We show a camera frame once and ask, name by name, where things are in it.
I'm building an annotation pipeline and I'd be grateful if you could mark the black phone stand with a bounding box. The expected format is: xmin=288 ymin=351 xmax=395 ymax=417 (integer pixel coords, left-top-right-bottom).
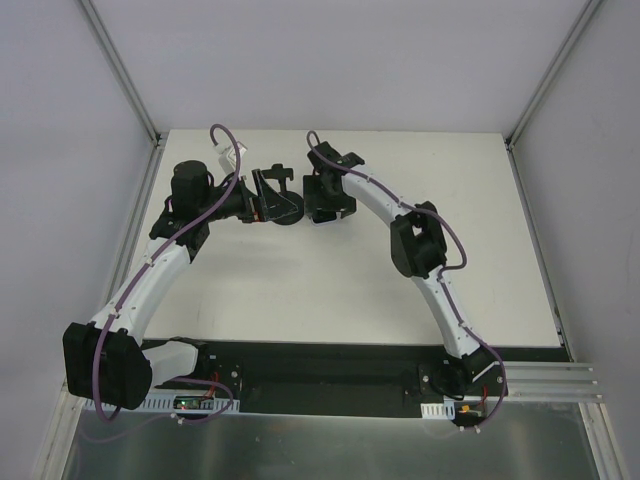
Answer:
xmin=259 ymin=163 xmax=304 ymax=226

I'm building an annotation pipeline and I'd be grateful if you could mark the phone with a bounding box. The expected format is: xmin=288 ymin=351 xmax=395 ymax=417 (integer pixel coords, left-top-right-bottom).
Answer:
xmin=308 ymin=211 xmax=340 ymax=227

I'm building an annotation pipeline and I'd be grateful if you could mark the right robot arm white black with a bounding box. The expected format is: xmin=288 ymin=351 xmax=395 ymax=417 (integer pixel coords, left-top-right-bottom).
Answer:
xmin=303 ymin=131 xmax=501 ymax=401

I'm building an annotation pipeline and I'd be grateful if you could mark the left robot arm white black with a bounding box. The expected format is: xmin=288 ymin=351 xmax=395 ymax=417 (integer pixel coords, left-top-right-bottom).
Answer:
xmin=63 ymin=160 xmax=304 ymax=410

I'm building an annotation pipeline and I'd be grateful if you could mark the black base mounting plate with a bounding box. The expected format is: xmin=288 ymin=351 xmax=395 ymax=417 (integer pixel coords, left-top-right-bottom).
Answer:
xmin=194 ymin=341 xmax=508 ymax=418

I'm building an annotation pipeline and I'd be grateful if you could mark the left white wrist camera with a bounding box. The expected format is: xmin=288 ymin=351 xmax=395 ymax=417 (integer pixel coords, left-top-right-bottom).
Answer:
xmin=213 ymin=144 xmax=237 ymax=175

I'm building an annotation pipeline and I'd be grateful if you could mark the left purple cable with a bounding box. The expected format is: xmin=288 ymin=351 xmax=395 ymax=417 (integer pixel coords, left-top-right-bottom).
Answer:
xmin=82 ymin=123 xmax=249 ymax=441

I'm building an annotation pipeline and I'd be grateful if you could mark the left white cable duct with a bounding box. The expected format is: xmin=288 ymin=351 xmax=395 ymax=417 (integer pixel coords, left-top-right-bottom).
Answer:
xmin=137 ymin=394 xmax=240 ymax=415

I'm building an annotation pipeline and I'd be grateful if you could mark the white cable duct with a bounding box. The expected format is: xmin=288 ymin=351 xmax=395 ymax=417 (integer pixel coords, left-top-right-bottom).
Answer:
xmin=420 ymin=400 xmax=456 ymax=421
xmin=137 ymin=394 xmax=240 ymax=415

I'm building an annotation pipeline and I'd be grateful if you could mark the right white cable duct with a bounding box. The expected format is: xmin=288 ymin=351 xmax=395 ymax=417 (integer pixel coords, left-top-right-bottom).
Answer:
xmin=420 ymin=400 xmax=456 ymax=421

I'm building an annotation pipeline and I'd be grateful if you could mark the left aluminium frame post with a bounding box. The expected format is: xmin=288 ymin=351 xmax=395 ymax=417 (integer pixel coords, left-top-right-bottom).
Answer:
xmin=75 ymin=0 xmax=162 ymax=147

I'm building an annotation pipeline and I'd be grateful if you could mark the aluminium frame post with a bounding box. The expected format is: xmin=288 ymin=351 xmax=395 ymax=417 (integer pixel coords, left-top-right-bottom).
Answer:
xmin=505 ymin=0 xmax=606 ymax=151
xmin=75 ymin=0 xmax=162 ymax=147

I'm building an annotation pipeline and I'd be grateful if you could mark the aluminium rail extrusion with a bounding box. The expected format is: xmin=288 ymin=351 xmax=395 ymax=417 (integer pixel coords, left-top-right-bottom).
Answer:
xmin=507 ymin=362 xmax=604 ymax=403

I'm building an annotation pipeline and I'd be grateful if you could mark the right aluminium frame post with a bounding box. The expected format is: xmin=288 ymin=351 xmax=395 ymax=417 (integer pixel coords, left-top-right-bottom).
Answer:
xmin=505 ymin=0 xmax=606 ymax=151

